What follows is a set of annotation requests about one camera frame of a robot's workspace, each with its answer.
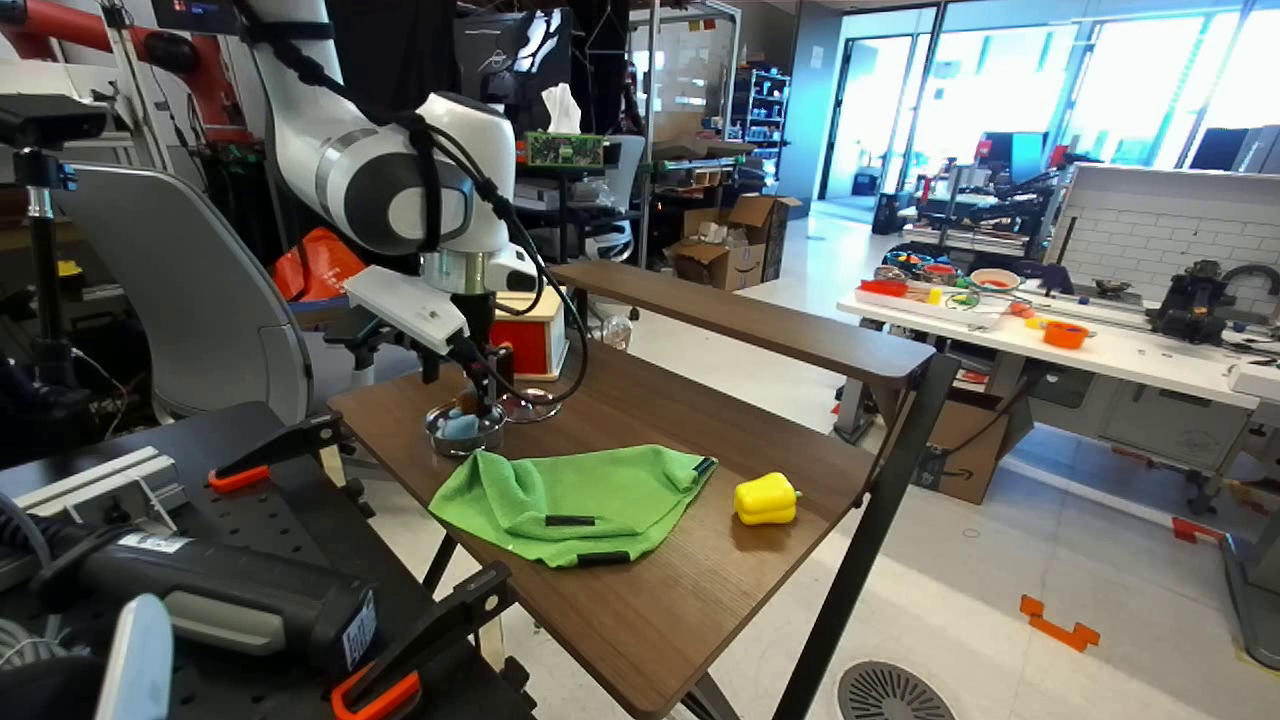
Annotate orange bag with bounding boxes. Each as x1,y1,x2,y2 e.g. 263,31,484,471
268,224,383,307

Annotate grey office chair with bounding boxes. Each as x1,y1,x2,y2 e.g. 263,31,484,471
56,161,431,426

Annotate green tissue box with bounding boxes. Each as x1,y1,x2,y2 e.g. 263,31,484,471
514,126,613,171

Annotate cardboard box under workbench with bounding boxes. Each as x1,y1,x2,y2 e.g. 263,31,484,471
915,391,1041,509

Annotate green cloth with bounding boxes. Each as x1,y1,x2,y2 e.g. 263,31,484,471
425,439,725,574

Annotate small glass lid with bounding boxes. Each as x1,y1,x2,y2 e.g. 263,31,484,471
505,382,566,426

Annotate stacked cardboard boxes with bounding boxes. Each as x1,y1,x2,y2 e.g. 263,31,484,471
669,190,792,297

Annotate white perforated panel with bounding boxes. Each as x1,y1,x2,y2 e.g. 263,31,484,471
1047,161,1280,303

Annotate red wooden drawer box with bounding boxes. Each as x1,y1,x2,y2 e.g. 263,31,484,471
484,282,570,382

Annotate white workbench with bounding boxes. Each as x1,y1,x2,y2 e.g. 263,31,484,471
836,281,1280,521

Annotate orange bowl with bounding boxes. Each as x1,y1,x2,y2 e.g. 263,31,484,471
1041,315,1094,356

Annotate yellow toy pepper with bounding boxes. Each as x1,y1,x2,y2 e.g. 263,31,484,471
728,467,805,529

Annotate brown folding table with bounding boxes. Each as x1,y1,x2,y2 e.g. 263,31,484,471
414,347,965,720

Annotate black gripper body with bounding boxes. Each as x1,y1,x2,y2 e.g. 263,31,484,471
442,288,511,381

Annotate black camera stand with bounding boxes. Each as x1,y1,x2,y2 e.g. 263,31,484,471
0,94,111,450

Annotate black machine on workbench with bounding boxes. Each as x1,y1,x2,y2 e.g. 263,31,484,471
1148,256,1241,344

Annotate black clamp orange handle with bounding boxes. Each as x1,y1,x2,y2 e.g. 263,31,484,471
201,413,343,499
323,563,514,720

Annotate small silver pot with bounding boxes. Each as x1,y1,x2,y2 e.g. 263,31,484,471
425,398,514,465

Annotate round floor drain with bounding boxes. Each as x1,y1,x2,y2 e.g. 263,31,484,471
836,655,960,720

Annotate black power unit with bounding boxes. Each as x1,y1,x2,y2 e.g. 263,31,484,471
76,524,383,673

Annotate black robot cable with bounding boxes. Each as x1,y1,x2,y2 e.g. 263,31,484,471
403,112,591,413

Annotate light blue pad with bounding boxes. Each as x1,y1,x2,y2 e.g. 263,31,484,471
90,590,180,720

